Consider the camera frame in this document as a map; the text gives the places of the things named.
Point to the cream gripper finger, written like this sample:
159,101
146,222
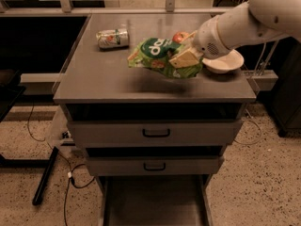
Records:
188,57
190,37

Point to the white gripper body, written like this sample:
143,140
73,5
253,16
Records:
207,40

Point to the green rice chip bag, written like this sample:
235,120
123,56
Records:
154,54

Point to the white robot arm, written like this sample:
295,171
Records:
250,23

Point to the grey drawer cabinet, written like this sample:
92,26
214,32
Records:
96,77

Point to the top grey drawer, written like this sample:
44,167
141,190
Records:
135,125

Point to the grey drawer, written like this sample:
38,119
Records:
131,161
155,201
135,125

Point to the middle grey drawer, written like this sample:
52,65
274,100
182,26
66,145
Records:
131,161

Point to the bottom grey drawer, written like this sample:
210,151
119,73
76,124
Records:
155,201

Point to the red apple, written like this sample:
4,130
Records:
180,36

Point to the white bowl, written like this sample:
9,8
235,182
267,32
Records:
231,62

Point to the crushed soda can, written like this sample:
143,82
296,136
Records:
114,38

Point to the black table leg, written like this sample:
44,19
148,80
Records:
37,200

